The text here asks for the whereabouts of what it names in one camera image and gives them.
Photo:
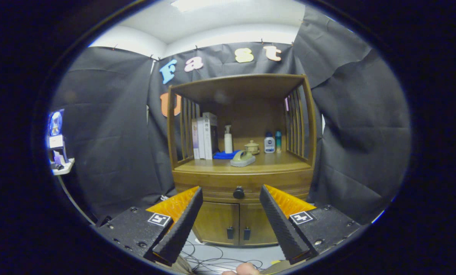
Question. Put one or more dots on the thick white book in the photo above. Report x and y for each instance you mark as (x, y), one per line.
(209, 135)

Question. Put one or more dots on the lilac book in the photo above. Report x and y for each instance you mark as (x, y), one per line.
(195, 141)

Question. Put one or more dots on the pale green tape dispenser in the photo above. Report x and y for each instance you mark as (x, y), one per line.
(243, 158)

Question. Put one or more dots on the teal bottle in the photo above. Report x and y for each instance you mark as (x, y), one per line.
(278, 142)

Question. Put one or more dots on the white pump bottle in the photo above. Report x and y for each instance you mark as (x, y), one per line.
(228, 143)

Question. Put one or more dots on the person's khaki trousers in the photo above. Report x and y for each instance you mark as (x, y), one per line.
(179, 264)

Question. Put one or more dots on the beige lidded teacup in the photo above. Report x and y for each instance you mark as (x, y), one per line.
(252, 147)

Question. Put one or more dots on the black backdrop cloth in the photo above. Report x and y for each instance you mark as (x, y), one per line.
(105, 133)

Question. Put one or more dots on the lit display screen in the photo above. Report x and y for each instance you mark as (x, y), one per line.
(56, 128)

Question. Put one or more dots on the thin white book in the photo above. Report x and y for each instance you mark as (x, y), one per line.
(201, 139)

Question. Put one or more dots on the wooden cabinet door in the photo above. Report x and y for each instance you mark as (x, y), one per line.
(216, 225)
(258, 225)

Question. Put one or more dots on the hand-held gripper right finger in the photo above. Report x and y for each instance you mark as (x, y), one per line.
(281, 229)

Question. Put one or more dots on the white side shelf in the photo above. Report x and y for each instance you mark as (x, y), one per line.
(63, 167)

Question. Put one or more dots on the white lotion bottle blue cap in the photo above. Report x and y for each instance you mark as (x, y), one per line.
(269, 145)

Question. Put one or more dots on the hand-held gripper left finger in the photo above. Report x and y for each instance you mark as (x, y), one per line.
(182, 229)

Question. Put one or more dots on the wooden drawer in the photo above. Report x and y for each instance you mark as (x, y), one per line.
(212, 183)

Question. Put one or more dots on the wooden cabinet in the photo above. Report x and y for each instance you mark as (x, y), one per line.
(250, 114)

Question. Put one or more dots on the blue folded cloth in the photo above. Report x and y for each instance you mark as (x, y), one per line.
(222, 155)

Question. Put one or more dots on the ceiling light panel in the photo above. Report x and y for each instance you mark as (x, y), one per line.
(208, 4)

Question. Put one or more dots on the wooden countertop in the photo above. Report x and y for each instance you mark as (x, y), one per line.
(277, 164)

